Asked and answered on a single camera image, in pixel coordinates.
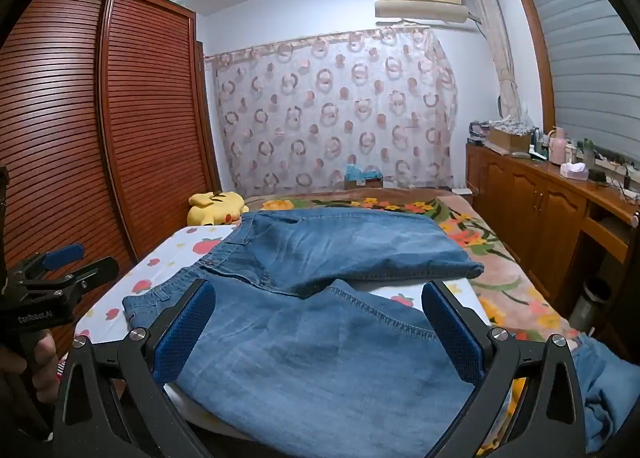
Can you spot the light blue jeans pile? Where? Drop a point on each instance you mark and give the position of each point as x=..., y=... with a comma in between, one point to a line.
x=605, y=388

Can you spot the white power strip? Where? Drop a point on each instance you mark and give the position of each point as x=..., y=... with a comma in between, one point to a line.
x=617, y=160

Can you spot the strawberry print white mat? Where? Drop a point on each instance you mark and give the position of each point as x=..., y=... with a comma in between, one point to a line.
x=165, y=263

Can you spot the blue item on cardboard box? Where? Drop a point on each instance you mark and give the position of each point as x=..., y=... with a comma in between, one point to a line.
x=364, y=178

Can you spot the grey window blind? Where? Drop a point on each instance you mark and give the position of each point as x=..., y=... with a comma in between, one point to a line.
x=590, y=47

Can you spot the pink thermos jug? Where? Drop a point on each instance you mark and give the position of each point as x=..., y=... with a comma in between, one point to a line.
x=557, y=147

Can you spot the person's left hand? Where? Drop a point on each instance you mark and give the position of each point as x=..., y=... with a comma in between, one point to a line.
x=45, y=365

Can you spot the wooden window frame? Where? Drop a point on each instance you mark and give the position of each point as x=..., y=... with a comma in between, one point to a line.
x=532, y=37

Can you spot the long wooden cabinet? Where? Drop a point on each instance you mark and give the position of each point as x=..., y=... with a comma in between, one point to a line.
x=525, y=198

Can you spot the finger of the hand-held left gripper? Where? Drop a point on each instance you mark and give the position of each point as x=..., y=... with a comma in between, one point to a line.
x=95, y=270
x=65, y=254

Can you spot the grey trash bin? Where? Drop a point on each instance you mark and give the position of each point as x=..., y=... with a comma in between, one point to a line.
x=590, y=305

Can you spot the cardboard box of packets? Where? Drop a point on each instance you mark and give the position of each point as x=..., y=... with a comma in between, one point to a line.
x=510, y=137

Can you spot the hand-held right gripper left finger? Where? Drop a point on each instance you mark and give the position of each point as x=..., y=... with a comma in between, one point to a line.
x=182, y=333

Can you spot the yellow plush toy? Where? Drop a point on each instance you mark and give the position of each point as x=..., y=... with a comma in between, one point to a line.
x=215, y=208

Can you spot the wooden louvered wardrobe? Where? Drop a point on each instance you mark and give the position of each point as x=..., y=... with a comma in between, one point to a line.
x=100, y=137

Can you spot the blue denim pants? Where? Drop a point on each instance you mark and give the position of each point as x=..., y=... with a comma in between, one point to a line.
x=300, y=363

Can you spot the circle pattern sheer curtain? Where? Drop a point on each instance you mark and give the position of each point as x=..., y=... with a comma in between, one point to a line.
x=325, y=112

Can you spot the beige window drape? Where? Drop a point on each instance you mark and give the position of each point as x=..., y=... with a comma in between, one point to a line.
x=500, y=52

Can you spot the pink tissue box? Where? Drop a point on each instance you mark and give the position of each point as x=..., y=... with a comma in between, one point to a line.
x=574, y=171

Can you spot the floral blanket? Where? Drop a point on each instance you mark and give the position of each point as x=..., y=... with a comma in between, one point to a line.
x=500, y=278

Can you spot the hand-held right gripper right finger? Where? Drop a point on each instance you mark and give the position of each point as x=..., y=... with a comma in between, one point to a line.
x=452, y=335

